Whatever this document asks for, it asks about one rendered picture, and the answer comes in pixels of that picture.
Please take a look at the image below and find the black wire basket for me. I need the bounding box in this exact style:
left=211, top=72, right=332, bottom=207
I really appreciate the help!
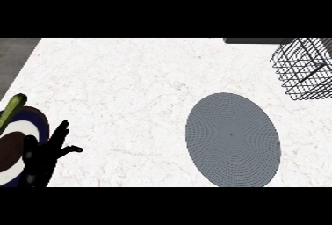
left=270, top=37, right=332, bottom=101

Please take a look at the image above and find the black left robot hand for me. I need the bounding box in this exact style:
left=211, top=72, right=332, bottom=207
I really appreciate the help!
left=16, top=119, right=84, bottom=188

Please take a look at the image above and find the green cucumber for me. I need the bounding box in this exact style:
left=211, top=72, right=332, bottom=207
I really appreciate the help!
left=0, top=93, right=28, bottom=134

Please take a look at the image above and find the dark blue white plate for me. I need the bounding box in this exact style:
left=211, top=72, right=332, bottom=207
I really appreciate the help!
left=0, top=106, right=50, bottom=188

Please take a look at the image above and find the grey round woven placemat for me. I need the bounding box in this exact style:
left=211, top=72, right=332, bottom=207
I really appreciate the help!
left=184, top=92, right=283, bottom=188

